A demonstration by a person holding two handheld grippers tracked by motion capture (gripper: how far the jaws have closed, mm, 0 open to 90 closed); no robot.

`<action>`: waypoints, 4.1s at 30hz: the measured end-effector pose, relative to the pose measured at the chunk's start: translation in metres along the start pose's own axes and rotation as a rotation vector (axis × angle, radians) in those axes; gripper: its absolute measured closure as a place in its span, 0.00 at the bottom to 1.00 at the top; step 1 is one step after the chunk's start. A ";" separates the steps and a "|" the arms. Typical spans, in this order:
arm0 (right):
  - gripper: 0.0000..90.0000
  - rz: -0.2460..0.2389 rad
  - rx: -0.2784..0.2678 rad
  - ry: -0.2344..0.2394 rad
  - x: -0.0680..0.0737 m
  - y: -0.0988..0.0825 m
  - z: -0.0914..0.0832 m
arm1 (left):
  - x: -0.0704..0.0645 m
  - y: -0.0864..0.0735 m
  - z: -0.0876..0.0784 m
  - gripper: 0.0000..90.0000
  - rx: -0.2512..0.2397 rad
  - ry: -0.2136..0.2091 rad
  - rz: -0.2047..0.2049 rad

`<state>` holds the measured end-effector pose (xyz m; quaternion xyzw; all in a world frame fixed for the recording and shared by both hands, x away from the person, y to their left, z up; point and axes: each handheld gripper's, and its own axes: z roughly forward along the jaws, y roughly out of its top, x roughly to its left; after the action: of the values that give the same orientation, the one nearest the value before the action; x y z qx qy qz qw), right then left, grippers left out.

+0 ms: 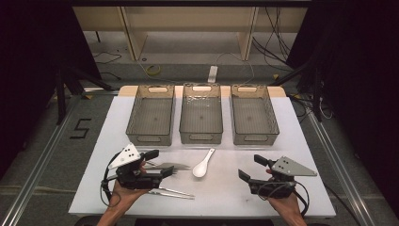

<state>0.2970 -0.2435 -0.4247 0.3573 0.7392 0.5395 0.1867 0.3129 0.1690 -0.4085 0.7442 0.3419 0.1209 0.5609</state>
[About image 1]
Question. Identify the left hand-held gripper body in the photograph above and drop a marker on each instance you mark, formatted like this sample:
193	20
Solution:
125	157

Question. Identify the smoky clear plastic bin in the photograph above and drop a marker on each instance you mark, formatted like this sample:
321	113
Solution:
200	116
150	116
254	116

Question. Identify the aluminium floor rail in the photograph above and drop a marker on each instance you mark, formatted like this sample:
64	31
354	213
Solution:
338	169
37	163

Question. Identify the black metal stand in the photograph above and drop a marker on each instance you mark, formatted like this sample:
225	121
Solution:
60	100
317	100

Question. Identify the person's right hand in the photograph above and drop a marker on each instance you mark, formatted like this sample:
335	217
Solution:
287	205

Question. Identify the beige wooden shelf unit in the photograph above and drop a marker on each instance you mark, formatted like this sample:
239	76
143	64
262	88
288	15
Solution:
135	40

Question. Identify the white table cover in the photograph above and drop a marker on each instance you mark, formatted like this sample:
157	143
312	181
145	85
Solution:
219	201

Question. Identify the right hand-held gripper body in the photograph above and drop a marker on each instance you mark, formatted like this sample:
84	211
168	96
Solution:
288	168

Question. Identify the white power strip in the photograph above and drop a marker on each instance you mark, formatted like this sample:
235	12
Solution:
212	74

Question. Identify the person's left hand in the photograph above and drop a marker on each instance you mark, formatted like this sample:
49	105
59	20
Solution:
125	196

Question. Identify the white ceramic spoon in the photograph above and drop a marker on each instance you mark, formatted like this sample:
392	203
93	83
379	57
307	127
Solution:
200	171

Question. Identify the black curtain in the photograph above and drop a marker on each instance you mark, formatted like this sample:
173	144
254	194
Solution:
25	62
360	78

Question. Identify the metal chopstick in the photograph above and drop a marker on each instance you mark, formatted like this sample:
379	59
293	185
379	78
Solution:
175	196
178	192

